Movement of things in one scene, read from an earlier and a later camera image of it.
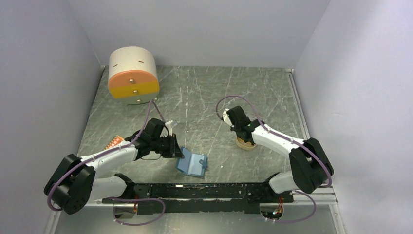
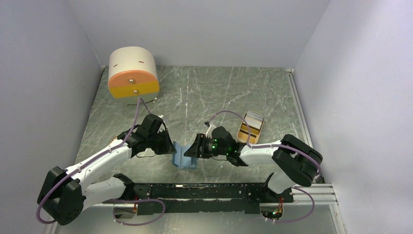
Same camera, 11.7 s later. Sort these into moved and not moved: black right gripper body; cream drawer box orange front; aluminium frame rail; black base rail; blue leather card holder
Moved: blue leather card holder; black right gripper body
Not moved: black base rail; cream drawer box orange front; aluminium frame rail
